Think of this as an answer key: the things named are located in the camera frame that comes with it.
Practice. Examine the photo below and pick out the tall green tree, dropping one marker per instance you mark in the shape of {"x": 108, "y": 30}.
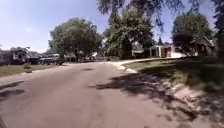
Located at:
{"x": 128, "y": 31}

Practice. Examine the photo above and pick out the broad green tree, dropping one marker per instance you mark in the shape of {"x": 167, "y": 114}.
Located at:
{"x": 75, "y": 38}

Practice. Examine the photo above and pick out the grey asphalt road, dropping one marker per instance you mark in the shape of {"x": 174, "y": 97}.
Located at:
{"x": 76, "y": 100}

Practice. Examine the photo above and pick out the white house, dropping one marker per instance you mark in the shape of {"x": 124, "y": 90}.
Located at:
{"x": 166, "y": 50}

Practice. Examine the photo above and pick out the dark vehicle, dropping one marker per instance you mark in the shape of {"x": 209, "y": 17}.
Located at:
{"x": 51, "y": 59}

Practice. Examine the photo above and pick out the grass verge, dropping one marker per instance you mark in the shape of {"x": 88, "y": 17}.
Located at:
{"x": 173, "y": 68}

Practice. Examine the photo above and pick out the overhanging tree branches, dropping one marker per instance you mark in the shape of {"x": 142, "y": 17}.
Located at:
{"x": 150, "y": 6}

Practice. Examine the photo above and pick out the pale concrete kerb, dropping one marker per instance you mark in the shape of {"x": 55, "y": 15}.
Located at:
{"x": 180, "y": 91}

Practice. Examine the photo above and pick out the dark gabled house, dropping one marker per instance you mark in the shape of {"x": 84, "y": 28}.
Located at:
{"x": 203, "y": 46}

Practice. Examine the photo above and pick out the grass lawn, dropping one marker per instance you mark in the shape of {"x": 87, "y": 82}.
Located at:
{"x": 13, "y": 69}

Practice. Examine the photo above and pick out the dark building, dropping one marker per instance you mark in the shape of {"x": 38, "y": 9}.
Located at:
{"x": 13, "y": 56}

